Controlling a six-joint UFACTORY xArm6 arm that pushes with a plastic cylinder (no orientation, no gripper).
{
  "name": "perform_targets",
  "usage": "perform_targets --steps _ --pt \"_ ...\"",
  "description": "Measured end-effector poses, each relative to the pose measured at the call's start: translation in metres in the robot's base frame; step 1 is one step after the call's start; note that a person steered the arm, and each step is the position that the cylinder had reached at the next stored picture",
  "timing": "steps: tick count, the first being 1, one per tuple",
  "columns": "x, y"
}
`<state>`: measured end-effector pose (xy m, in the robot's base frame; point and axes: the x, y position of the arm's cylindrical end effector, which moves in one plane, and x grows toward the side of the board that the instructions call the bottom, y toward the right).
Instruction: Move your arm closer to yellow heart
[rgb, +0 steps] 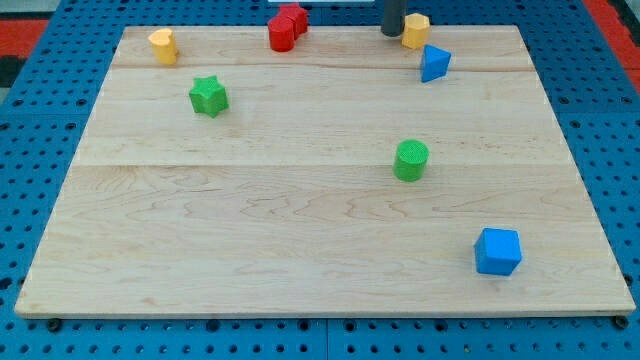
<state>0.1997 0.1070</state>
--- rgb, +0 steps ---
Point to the red rounded block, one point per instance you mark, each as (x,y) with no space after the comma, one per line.
(281,31)

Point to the red star block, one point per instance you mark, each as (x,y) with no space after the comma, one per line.
(299,16)

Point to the green star block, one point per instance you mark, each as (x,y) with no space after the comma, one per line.
(208,96)

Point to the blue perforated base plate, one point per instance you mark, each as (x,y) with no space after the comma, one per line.
(585,58)

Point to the blue cube block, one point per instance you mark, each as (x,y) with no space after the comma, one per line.
(497,251)

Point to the green cylinder block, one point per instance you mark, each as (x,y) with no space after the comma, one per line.
(410,160)

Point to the yellow hexagon block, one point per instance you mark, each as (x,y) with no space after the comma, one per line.
(416,31)

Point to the blue triangle block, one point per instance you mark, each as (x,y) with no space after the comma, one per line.
(434,63)

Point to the light wooden board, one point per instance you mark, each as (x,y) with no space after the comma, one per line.
(286,205)

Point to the yellow heart block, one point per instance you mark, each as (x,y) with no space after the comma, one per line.
(164,46)

